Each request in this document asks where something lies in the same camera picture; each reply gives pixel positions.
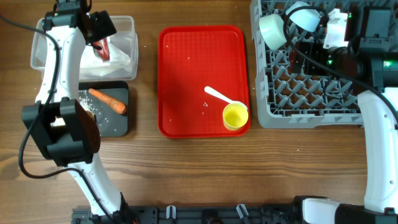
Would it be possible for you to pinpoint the white plastic spoon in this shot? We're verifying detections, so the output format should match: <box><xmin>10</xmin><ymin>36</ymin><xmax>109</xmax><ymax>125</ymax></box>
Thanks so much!
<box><xmin>204</xmin><ymin>86</ymin><xmax>248</xmax><ymax>110</ymax></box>

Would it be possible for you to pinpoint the red snack wrapper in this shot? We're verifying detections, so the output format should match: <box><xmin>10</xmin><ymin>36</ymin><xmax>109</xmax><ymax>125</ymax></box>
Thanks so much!
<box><xmin>93</xmin><ymin>39</ymin><xmax>110</xmax><ymax>62</ymax></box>

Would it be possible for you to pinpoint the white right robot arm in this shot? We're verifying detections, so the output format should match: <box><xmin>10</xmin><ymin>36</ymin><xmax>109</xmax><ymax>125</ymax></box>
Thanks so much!
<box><xmin>295</xmin><ymin>7</ymin><xmax>397</xmax><ymax>223</ymax></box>

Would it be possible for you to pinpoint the grey dishwasher rack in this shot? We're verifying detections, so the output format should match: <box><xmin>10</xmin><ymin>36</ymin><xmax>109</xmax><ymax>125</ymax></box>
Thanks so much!
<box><xmin>250</xmin><ymin>0</ymin><xmax>398</xmax><ymax>129</ymax></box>

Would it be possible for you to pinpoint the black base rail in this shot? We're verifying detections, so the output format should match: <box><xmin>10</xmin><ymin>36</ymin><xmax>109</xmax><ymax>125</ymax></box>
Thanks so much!
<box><xmin>72</xmin><ymin>203</ymin><xmax>301</xmax><ymax>224</ymax></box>

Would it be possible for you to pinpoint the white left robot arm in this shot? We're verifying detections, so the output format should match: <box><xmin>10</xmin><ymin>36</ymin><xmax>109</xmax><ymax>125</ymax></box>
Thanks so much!
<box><xmin>22</xmin><ymin>1</ymin><xmax>139</xmax><ymax>223</ymax></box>

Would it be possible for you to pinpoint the white rice pile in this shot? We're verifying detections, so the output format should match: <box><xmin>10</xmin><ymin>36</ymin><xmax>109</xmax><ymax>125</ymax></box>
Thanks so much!
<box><xmin>50</xmin><ymin>90</ymin><xmax>96</xmax><ymax>127</ymax></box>

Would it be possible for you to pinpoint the white napkin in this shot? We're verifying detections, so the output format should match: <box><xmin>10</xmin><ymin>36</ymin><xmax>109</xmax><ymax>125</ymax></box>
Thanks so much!
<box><xmin>80</xmin><ymin>38</ymin><xmax>131</xmax><ymax>77</ymax></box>

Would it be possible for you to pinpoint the green bowl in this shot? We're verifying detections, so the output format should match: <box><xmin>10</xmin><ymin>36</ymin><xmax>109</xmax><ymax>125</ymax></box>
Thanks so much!
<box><xmin>259</xmin><ymin>14</ymin><xmax>286</xmax><ymax>50</ymax></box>

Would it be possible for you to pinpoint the light blue bowl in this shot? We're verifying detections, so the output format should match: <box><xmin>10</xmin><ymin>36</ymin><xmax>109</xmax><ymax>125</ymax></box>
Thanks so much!
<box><xmin>290</xmin><ymin>9</ymin><xmax>320</xmax><ymax>32</ymax></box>

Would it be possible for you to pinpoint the orange carrot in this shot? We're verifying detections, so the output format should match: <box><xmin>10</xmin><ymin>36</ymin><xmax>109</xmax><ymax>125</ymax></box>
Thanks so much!
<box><xmin>88</xmin><ymin>88</ymin><xmax>127</xmax><ymax>114</ymax></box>

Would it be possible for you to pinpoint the clear plastic bin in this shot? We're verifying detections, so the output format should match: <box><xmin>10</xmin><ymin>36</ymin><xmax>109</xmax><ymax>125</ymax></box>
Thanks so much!
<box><xmin>48</xmin><ymin>16</ymin><xmax>138</xmax><ymax>82</ymax></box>

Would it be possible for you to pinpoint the black tray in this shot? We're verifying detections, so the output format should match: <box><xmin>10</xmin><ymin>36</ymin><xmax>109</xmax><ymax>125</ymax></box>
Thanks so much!
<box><xmin>78</xmin><ymin>80</ymin><xmax>129</xmax><ymax>138</ymax></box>

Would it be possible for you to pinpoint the red serving tray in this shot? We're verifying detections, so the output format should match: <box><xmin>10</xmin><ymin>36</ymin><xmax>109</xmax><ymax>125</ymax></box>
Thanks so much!
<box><xmin>157</xmin><ymin>25</ymin><xmax>251</xmax><ymax>138</ymax></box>

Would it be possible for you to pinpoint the yellow plastic cup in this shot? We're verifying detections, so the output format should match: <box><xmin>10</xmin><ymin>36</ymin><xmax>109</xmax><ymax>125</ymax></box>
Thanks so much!
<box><xmin>222</xmin><ymin>103</ymin><xmax>249</xmax><ymax>131</ymax></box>

